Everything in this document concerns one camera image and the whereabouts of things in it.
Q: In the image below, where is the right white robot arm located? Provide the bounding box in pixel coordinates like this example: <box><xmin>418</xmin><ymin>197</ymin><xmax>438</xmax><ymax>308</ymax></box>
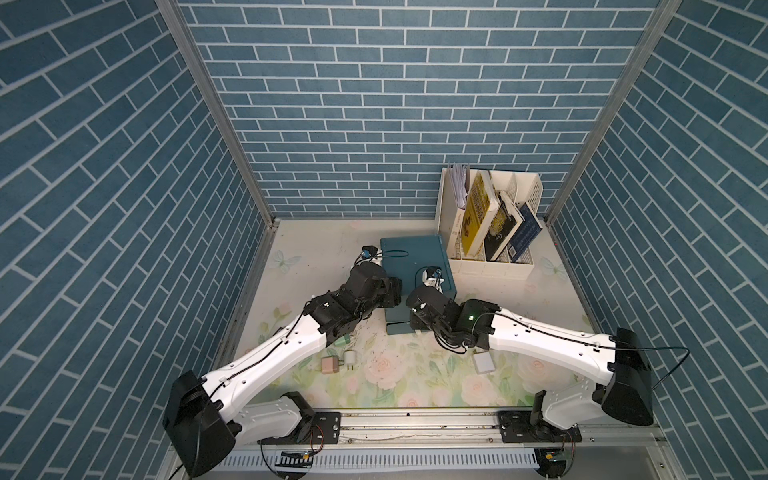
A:
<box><xmin>405</xmin><ymin>286</ymin><xmax>654</xmax><ymax>430</ymax></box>

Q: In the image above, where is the white papers bundle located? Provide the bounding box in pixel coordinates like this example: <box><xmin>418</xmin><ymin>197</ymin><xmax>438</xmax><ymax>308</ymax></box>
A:
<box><xmin>447</xmin><ymin>164</ymin><xmax>470</xmax><ymax>210</ymax></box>

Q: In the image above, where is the blue book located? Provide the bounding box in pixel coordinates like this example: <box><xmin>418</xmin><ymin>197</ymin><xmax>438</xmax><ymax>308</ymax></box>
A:
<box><xmin>507</xmin><ymin>202</ymin><xmax>542</xmax><ymax>263</ymax></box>

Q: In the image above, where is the white file organizer rack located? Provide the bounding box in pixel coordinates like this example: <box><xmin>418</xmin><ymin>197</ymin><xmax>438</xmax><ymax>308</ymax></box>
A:
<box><xmin>436</xmin><ymin>165</ymin><xmax>543</xmax><ymax>280</ymax></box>

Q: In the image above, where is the black book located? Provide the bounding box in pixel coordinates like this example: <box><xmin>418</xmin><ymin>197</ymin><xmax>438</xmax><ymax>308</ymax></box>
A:
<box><xmin>483</xmin><ymin>191</ymin><xmax>523</xmax><ymax>261</ymax></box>

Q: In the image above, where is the green plug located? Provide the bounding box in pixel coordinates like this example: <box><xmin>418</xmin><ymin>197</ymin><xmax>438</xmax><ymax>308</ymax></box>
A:
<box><xmin>333</xmin><ymin>335</ymin><xmax>354</xmax><ymax>348</ymax></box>

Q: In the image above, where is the metal rail base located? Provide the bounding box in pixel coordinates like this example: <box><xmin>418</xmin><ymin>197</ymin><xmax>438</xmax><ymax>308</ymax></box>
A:
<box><xmin>217</xmin><ymin>408</ymin><xmax>666</xmax><ymax>479</ymax></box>

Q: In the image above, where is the pink plug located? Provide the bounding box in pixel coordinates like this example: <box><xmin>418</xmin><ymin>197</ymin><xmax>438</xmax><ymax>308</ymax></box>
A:
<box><xmin>320</xmin><ymin>355</ymin><xmax>341</xmax><ymax>375</ymax></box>

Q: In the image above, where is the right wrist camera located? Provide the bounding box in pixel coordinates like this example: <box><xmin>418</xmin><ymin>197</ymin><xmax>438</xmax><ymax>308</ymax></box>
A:
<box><xmin>422</xmin><ymin>266</ymin><xmax>445</xmax><ymax>293</ymax></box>

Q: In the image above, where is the grey white plug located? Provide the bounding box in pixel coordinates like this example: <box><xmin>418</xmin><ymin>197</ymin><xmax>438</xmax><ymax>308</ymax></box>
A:
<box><xmin>472</xmin><ymin>351</ymin><xmax>496</xmax><ymax>375</ymax></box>

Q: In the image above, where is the yellow book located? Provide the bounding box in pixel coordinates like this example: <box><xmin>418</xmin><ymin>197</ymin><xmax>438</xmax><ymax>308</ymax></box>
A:
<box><xmin>460</xmin><ymin>170</ymin><xmax>500</xmax><ymax>257</ymax></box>

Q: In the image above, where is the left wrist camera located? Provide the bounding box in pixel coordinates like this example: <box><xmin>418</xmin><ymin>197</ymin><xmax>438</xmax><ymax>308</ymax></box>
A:
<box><xmin>357</xmin><ymin>245</ymin><xmax>382</xmax><ymax>265</ymax></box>

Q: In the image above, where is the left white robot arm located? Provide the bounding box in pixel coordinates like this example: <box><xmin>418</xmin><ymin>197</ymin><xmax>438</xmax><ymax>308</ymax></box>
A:
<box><xmin>162</xmin><ymin>262</ymin><xmax>402</xmax><ymax>478</ymax></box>

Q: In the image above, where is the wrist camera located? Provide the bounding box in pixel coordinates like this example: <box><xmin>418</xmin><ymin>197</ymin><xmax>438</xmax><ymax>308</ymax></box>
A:
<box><xmin>422</xmin><ymin>266</ymin><xmax>445</xmax><ymax>293</ymax></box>
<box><xmin>357</xmin><ymin>245</ymin><xmax>382</xmax><ymax>265</ymax></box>

